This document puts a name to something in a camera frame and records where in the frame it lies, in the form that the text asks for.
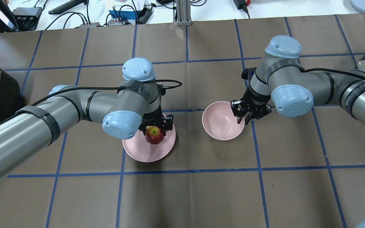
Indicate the black handheld tool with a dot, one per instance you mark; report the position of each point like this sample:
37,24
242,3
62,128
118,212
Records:
67,6

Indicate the pink bowl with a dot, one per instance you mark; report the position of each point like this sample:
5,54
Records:
220,123

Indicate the black box on table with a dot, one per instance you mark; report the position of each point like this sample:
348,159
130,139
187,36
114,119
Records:
28,14

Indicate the blue white box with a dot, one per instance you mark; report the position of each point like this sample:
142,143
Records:
141,16

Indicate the aluminium frame post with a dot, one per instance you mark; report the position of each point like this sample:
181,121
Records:
183,11

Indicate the pink plate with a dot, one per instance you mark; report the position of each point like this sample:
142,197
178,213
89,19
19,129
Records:
140,150

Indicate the red yellow apple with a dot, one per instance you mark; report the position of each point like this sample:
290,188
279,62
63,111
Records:
154,135

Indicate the black power adapter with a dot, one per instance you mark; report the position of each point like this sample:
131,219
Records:
241,4

